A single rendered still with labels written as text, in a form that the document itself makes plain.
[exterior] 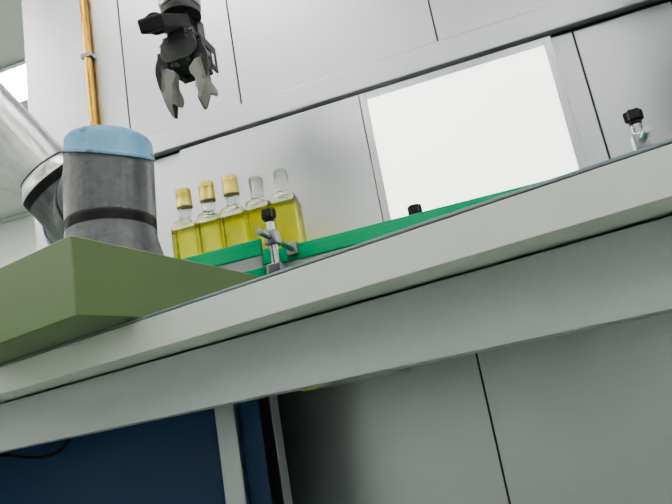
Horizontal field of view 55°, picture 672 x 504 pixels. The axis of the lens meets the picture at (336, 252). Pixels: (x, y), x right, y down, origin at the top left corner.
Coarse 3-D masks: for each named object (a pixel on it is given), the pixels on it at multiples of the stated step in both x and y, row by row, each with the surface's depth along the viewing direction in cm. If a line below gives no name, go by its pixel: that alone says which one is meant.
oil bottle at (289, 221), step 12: (276, 192) 135; (288, 192) 134; (276, 204) 133; (288, 204) 133; (300, 204) 137; (276, 216) 133; (288, 216) 132; (300, 216) 135; (276, 228) 132; (288, 228) 132; (300, 228) 133; (288, 240) 131; (300, 240) 131
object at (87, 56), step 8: (80, 0) 181; (80, 8) 180; (80, 16) 180; (88, 24) 180; (88, 32) 179; (88, 40) 178; (88, 48) 177; (80, 56) 177; (88, 56) 176; (88, 64) 176; (88, 72) 175; (88, 80) 175; (88, 88) 174; (88, 96) 174; (88, 104) 173; (96, 112) 173; (96, 120) 172
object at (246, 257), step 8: (256, 240) 121; (224, 248) 123; (232, 248) 122; (240, 248) 122; (248, 248) 121; (256, 248) 121; (192, 256) 125; (200, 256) 124; (208, 256) 124; (216, 256) 123; (224, 256) 123; (232, 256) 122; (240, 256) 122; (248, 256) 121; (256, 256) 121; (208, 264) 123; (216, 264) 123; (224, 264) 122; (232, 264) 122; (240, 264) 122; (248, 264) 121; (256, 264) 121; (248, 272) 120; (256, 272) 120; (264, 272) 120
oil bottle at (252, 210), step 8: (256, 200) 135; (264, 200) 135; (248, 208) 135; (256, 208) 135; (264, 208) 134; (248, 216) 135; (256, 216) 134; (248, 224) 134; (256, 224) 134; (264, 224) 133; (248, 232) 134; (248, 240) 134; (264, 248) 132
